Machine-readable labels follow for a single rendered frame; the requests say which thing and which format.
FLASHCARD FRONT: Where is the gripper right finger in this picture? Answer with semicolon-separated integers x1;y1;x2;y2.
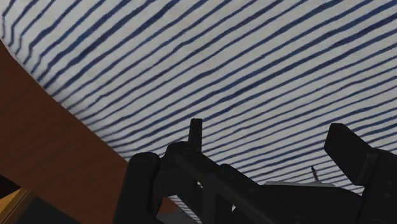
323;122;397;224

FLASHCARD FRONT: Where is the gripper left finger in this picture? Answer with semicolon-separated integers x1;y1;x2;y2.
113;118;261;224

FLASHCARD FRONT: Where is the white blue striped bed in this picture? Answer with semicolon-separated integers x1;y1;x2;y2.
0;0;397;224

